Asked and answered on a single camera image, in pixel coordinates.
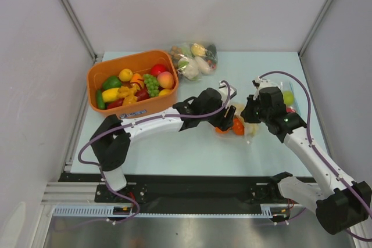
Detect zip bag of fruit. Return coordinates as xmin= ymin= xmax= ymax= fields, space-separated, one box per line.
xmin=214 ymin=102 xmax=260 ymax=145

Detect yellow fake lemon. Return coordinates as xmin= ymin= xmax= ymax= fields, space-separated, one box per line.
xmin=118 ymin=69 xmax=133 ymax=82

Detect purple cable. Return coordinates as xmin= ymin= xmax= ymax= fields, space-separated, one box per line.
xmin=258 ymin=70 xmax=372 ymax=242
xmin=78 ymin=80 xmax=232 ymax=222

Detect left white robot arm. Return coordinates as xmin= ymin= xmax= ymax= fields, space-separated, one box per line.
xmin=90 ymin=85 xmax=237 ymax=202

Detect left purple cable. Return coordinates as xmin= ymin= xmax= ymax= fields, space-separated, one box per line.
xmin=78 ymin=80 xmax=232 ymax=222

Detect green fake grapes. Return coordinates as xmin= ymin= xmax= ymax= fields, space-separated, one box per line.
xmin=143 ymin=74 xmax=160 ymax=98

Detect white cable duct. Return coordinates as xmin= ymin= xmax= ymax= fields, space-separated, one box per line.
xmin=53 ymin=203 xmax=294 ymax=222

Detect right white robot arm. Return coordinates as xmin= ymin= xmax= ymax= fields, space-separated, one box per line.
xmin=241 ymin=87 xmax=371 ymax=235

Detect green fake bell pepper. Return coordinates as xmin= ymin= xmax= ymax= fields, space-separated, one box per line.
xmin=102 ymin=76 xmax=122 ymax=90

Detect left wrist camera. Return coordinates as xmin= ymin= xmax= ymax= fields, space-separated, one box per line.
xmin=218 ymin=81 xmax=237 ymax=106

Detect fake peach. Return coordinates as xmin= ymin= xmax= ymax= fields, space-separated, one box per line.
xmin=157 ymin=71 xmax=174 ymax=89

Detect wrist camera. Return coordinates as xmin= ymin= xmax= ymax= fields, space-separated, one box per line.
xmin=252 ymin=77 xmax=277 ymax=100
xmin=218 ymin=81 xmax=237 ymax=106

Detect zip bag with pear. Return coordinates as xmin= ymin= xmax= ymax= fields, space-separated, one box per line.
xmin=269 ymin=79 xmax=301 ymax=114

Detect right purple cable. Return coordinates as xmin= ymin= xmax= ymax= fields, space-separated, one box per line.
xmin=258 ymin=70 xmax=372 ymax=242

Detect green fake cucumber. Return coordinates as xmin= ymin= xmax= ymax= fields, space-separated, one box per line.
xmin=95 ymin=89 xmax=106 ymax=110

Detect orange plastic bin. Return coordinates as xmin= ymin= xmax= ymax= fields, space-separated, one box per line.
xmin=87 ymin=50 xmax=178 ymax=118

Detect fake orange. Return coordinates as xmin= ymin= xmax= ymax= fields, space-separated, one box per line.
xmin=232 ymin=118 xmax=245 ymax=136

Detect red fake apple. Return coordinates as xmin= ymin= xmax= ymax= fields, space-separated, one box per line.
xmin=150 ymin=64 xmax=168 ymax=77

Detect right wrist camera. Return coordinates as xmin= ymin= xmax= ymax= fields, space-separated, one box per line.
xmin=252 ymin=77 xmax=277 ymax=100

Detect zip bag of vegetables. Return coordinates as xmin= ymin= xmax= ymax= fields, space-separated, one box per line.
xmin=168 ymin=42 xmax=218 ymax=81

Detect yellow fake mango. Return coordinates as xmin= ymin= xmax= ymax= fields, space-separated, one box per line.
xmin=102 ymin=88 xmax=119 ymax=103

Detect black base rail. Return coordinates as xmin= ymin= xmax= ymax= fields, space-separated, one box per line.
xmin=58 ymin=172 xmax=314 ymax=215

